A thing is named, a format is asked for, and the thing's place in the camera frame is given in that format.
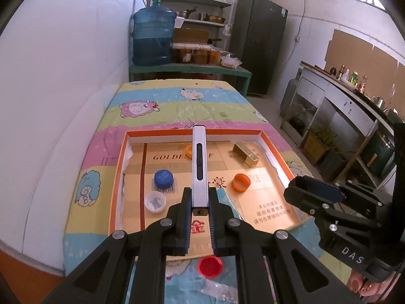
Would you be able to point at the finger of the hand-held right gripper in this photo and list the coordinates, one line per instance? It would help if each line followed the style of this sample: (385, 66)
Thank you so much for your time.
(297, 196)
(322, 190)

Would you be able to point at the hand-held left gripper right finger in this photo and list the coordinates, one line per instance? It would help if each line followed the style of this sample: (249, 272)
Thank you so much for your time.
(216, 231)

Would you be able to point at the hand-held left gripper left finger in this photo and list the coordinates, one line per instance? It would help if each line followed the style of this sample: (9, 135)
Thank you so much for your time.
(182, 228)

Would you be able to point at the orange cardboard box lid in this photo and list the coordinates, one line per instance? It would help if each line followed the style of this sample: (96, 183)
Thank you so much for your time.
(269, 202)

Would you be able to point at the white bottle cap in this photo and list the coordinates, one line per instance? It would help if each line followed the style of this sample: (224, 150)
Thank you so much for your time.
(155, 202)

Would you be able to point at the small gold box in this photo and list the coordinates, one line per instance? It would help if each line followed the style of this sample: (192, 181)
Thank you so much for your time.
(246, 155)

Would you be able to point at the orange bottle cap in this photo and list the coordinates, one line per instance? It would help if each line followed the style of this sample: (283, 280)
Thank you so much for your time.
(241, 182)
(189, 151)

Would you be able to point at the person's right hand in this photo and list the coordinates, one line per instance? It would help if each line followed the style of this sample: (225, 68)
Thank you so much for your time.
(364, 286)

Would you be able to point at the red bottle cap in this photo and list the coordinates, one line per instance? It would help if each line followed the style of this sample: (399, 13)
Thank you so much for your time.
(209, 266)

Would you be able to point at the yellow crate with plants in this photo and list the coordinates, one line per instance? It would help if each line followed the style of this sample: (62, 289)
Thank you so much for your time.
(318, 147)

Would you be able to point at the blue bottle cap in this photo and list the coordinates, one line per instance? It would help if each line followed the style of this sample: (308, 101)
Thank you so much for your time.
(163, 178)

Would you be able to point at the clear plastic wrapper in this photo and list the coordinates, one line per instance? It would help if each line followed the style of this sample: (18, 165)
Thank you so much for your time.
(218, 293)

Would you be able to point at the green metal container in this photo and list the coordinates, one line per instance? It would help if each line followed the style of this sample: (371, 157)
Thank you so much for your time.
(376, 153)

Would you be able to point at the grey counter cabinet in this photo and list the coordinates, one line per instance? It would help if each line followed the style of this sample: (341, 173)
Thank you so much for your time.
(335, 107)

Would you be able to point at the row of condiment bottles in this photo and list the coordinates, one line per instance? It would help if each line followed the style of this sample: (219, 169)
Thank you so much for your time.
(348, 79)

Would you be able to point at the printed cartoon blanket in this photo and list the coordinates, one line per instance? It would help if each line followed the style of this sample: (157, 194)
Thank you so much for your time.
(158, 101)

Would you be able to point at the dark green refrigerator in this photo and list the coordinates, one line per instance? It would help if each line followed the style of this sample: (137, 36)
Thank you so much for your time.
(259, 44)

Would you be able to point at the green table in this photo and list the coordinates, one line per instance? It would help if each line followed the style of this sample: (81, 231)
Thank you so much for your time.
(189, 69)

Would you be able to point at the orange-filled plastic jar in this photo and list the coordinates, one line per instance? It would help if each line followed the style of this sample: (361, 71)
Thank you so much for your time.
(215, 57)
(201, 57)
(182, 56)

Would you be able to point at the black frying pan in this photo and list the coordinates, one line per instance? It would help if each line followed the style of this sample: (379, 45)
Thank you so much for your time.
(213, 40)

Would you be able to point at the brown cardboard carton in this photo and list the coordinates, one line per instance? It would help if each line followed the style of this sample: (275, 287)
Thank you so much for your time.
(191, 35)

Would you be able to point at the brass bowl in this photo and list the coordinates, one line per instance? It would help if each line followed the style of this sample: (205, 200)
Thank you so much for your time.
(215, 19)

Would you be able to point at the blue water jug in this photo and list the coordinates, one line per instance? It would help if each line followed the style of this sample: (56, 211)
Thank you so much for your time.
(153, 34)

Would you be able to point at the metal pot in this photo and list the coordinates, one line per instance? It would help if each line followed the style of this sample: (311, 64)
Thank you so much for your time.
(182, 14)

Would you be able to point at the cardboard sheets on wall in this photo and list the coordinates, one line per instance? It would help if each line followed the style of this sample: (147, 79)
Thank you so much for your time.
(351, 50)

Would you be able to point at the wall shelf unit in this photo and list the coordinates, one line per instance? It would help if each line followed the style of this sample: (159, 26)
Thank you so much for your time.
(205, 3)

